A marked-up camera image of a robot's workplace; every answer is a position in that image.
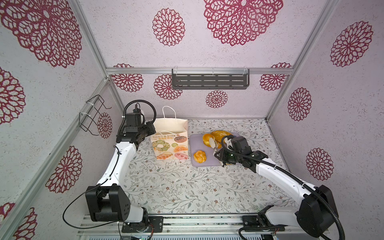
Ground cream bread tongs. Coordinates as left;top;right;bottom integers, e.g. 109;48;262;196
208;135;220;160

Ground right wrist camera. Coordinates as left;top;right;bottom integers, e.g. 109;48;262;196
231;136;252;155

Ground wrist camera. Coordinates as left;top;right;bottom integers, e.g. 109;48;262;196
123;113;145;133
231;136;252;155

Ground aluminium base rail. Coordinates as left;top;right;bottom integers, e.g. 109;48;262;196
75;214;312;240

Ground knotted golden bun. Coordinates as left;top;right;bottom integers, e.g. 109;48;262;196
194;150;207;164

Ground grey wall shelf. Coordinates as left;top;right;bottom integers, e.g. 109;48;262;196
171;69;250;90

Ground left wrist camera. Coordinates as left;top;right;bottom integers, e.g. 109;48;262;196
123;113;145;133

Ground printed white paper bag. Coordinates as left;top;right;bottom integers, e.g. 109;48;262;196
151;106;189;161

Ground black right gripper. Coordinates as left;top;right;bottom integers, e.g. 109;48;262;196
213;147;242;165

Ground black wire wall rack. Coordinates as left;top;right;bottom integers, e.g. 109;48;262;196
78;95;111;136

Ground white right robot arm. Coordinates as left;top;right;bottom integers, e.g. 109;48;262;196
214;147;346;240

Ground lilac plastic tray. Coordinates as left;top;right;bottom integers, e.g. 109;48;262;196
189;134;221;167

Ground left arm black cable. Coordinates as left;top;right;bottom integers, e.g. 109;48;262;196
62;146;121;239

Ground round crusty yellow bread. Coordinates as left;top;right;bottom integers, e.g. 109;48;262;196
211;130;232;143

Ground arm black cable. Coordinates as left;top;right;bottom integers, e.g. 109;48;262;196
62;146;121;239
220;134;346;240

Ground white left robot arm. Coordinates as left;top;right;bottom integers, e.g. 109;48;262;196
85;122;156;232

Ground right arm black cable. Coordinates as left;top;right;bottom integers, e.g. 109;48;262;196
220;134;346;240

